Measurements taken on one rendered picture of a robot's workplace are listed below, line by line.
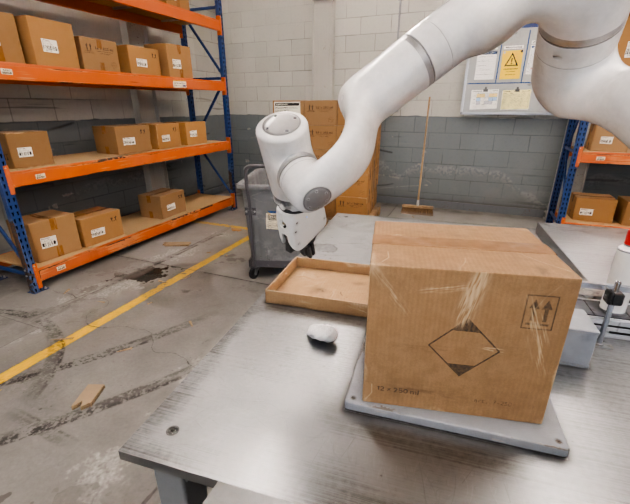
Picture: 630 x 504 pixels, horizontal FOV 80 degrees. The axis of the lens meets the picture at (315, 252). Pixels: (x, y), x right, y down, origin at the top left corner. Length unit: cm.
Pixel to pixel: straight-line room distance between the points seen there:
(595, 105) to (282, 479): 67
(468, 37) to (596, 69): 18
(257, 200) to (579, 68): 247
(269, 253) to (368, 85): 249
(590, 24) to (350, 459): 68
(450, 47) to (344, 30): 514
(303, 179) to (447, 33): 31
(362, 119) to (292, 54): 547
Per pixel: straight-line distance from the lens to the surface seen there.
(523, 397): 75
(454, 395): 73
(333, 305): 101
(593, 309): 116
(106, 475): 190
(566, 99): 69
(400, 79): 66
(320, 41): 586
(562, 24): 64
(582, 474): 77
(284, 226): 73
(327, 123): 422
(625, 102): 61
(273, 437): 71
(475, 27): 70
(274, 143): 60
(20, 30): 375
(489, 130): 545
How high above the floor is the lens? 135
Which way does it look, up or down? 21 degrees down
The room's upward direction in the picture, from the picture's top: straight up
